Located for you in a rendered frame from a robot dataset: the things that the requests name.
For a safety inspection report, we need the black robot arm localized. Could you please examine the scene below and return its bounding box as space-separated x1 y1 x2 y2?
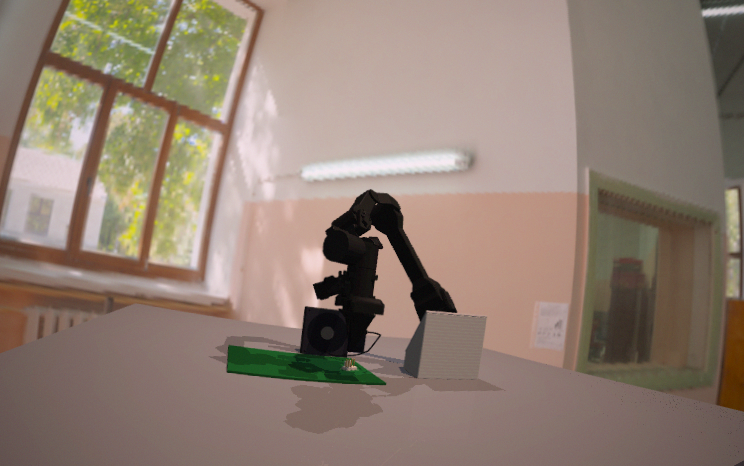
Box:
313 189 457 321

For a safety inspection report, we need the black square cooling fan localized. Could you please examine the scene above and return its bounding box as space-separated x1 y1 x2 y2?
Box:
300 306 348 356

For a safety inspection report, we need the green circuit board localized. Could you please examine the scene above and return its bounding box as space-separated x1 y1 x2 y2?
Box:
227 345 386 385

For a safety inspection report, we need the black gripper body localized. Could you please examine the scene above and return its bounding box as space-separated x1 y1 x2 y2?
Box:
335 267 385 315

